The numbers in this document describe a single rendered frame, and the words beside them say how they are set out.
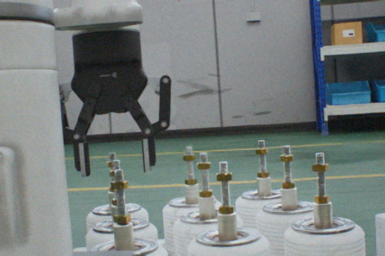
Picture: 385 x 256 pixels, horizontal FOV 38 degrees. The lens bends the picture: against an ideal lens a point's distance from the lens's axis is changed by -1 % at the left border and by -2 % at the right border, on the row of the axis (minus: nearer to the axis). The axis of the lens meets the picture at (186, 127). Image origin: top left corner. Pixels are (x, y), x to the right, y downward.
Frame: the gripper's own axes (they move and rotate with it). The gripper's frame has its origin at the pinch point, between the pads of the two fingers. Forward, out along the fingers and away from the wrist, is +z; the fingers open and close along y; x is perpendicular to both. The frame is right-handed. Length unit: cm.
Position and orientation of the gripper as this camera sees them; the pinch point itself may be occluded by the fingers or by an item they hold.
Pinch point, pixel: (115, 161)
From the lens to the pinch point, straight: 62.9
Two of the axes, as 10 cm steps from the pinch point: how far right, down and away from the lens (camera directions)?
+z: 0.7, 10.0, 0.4
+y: -10.0, 0.7, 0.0
